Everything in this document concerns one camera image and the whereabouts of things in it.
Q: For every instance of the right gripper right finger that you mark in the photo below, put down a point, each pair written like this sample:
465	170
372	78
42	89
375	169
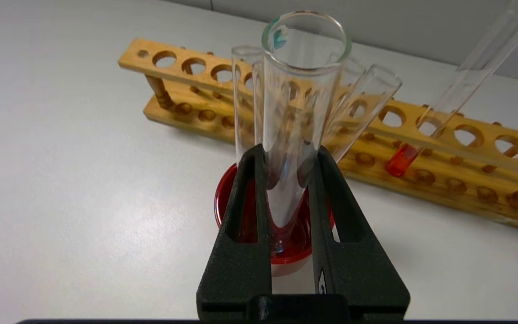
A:
353	270

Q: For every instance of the test tube with red pigment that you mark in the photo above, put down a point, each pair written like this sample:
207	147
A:
400	162

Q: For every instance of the test tube with blue pigment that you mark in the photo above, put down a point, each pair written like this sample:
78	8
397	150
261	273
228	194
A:
304	90

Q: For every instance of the wooden test tube rack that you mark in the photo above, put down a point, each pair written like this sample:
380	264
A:
502	209

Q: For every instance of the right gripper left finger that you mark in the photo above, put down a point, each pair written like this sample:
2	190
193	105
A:
241	270

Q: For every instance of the empty glass test tube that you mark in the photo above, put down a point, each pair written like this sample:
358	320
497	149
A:
259	103
243	90
351	76
376	94

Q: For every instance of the red plastic cup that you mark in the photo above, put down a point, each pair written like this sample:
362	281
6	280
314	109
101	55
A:
292	265

